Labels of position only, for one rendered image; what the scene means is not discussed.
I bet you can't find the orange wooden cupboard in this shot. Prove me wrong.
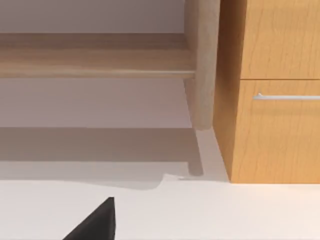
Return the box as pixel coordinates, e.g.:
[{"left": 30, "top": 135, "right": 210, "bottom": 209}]
[{"left": 212, "top": 0, "right": 320, "bottom": 185}]

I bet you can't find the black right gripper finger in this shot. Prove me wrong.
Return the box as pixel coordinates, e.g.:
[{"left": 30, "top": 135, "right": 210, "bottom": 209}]
[{"left": 61, "top": 196, "right": 117, "bottom": 240}]

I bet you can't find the orange wooden drawer front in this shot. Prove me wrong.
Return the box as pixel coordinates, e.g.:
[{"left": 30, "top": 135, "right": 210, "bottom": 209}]
[
  {"left": 231, "top": 79, "right": 320, "bottom": 185},
  {"left": 239, "top": 0, "right": 320, "bottom": 80}
]

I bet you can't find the long metal drawer handle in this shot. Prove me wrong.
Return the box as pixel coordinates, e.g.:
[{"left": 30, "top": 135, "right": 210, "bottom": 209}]
[{"left": 252, "top": 92, "right": 320, "bottom": 102}]

